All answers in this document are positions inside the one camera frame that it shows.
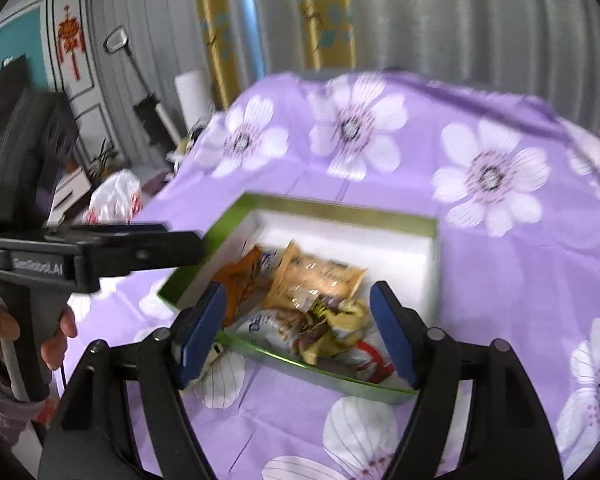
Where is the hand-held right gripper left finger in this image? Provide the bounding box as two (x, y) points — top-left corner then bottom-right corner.
(37, 281), (231, 480)

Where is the purple floral bedsheet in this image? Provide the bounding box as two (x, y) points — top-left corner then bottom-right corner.
(67, 71), (600, 480)

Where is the grey yellow curtain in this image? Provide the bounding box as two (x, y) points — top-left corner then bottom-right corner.
(87, 0), (600, 126)

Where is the red white snack packet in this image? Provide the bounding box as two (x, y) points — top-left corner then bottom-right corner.
(350, 337), (398, 386)

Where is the white blue snack packet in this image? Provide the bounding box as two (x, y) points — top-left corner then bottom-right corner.
(225, 307), (306, 356)

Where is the potted plant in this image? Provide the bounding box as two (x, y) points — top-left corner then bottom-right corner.
(91, 139), (123, 181)

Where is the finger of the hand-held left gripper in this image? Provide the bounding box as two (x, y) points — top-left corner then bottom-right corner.
(45, 221), (174, 242)
(86, 231), (207, 292)

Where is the dark orange snack packet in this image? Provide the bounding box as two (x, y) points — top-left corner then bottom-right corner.
(212, 246), (263, 321)

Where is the brown gold snack packet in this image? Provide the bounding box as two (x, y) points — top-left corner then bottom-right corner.
(300, 300), (368, 366)

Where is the white tv cabinet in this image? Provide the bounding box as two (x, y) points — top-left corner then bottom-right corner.
(50, 167), (93, 221)

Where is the person's left forearm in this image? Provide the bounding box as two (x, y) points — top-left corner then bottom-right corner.
(0, 345), (43, 446)

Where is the person's left hand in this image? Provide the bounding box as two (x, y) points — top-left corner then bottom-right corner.
(0, 285), (78, 372)

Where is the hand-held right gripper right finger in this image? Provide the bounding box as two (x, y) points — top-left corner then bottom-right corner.
(369, 280), (565, 480)

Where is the green cardboard box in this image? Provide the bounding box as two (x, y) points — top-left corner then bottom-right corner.
(156, 191), (441, 406)

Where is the white red plastic bag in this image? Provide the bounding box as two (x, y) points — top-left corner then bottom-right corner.
(82, 169), (143, 226)

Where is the white board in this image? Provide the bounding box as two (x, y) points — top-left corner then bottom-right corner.
(174, 71), (212, 133)

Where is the red knot wall ornament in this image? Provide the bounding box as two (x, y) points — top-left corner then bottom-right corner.
(55, 4), (87, 81)

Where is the upright vacuum cleaner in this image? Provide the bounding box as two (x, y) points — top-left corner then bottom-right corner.
(103, 26), (178, 148)

